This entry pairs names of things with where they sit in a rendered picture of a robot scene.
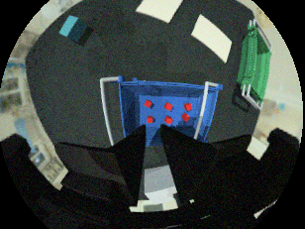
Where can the blue plastic tray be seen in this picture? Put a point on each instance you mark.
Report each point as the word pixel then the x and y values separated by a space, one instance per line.
pixel 134 94

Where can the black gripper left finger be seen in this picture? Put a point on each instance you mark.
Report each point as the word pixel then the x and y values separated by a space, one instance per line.
pixel 122 163

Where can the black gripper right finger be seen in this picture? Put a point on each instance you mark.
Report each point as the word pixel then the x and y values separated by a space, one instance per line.
pixel 191 161

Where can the small teal block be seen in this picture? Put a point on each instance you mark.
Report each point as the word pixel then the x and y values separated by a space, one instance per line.
pixel 73 28

